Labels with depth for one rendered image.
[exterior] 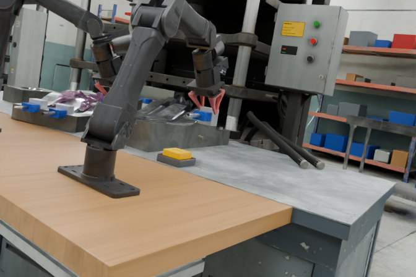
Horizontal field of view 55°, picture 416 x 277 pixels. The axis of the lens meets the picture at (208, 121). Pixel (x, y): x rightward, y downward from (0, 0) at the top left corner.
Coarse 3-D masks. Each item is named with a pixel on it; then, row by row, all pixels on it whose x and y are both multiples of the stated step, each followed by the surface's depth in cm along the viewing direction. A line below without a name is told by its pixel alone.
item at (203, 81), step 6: (198, 72) 119; (204, 72) 118; (210, 72) 119; (198, 78) 119; (204, 78) 119; (210, 78) 119; (192, 84) 123; (198, 84) 120; (204, 84) 120; (210, 84) 120; (216, 84) 121; (222, 84) 121; (210, 90) 118; (216, 90) 119
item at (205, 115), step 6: (204, 108) 126; (210, 108) 125; (192, 114) 119; (198, 114) 122; (204, 114) 122; (210, 114) 124; (216, 114) 126; (198, 120) 127; (204, 120) 122; (210, 120) 125; (216, 120) 127
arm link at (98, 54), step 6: (96, 42) 122; (102, 42) 122; (108, 42) 121; (96, 48) 121; (102, 48) 121; (108, 48) 123; (114, 48) 123; (96, 54) 122; (102, 54) 122; (108, 54) 123; (96, 60) 123; (102, 60) 122
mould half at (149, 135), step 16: (144, 112) 151; (160, 112) 150; (176, 112) 149; (192, 112) 148; (144, 128) 123; (160, 128) 125; (176, 128) 132; (192, 128) 140; (208, 128) 149; (128, 144) 126; (144, 144) 123; (160, 144) 127; (176, 144) 134; (192, 144) 142; (208, 144) 151; (224, 144) 162
